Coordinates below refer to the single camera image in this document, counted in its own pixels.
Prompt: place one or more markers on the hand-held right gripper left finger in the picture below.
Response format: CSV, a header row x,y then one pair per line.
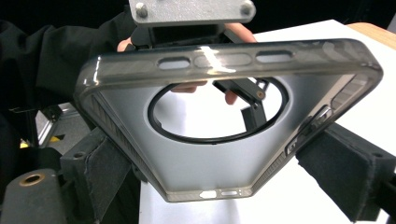
x,y
106,174

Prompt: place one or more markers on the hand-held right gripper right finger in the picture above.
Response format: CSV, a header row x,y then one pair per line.
x,y
348,168

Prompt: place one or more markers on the translucent grey phone case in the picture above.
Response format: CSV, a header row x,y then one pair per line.
x,y
202,165

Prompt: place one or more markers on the wooden table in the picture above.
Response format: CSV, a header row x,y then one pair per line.
x,y
376,34

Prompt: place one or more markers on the aluminium rail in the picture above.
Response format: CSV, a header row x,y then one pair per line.
x,y
46,124

